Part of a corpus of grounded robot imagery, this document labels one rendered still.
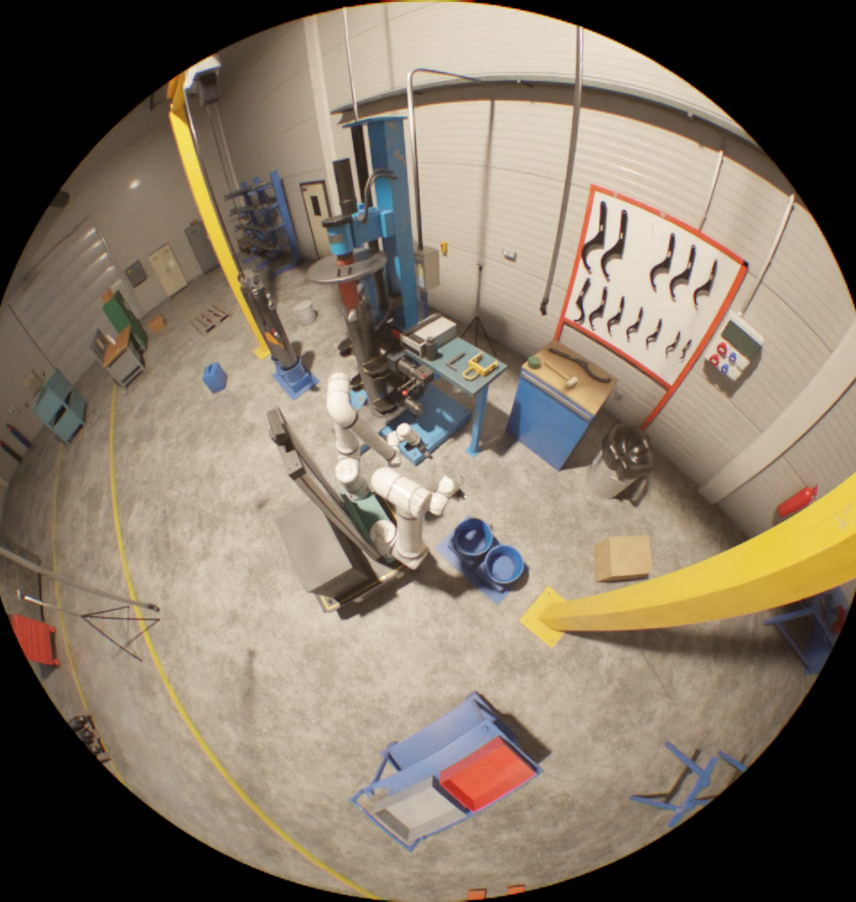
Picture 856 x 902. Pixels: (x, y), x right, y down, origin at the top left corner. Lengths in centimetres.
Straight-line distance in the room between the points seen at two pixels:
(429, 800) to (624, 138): 468
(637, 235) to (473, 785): 405
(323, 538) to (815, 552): 218
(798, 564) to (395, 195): 257
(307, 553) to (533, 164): 377
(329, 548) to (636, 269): 332
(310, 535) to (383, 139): 260
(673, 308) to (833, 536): 258
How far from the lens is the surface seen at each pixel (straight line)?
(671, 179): 300
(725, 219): 298
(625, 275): 313
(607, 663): 306
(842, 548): 87
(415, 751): 265
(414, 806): 218
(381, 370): 241
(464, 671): 266
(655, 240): 301
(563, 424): 269
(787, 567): 92
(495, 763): 202
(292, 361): 382
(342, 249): 215
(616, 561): 276
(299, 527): 206
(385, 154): 226
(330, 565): 191
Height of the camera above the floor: 261
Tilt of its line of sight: 58 degrees down
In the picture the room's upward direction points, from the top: 5 degrees counter-clockwise
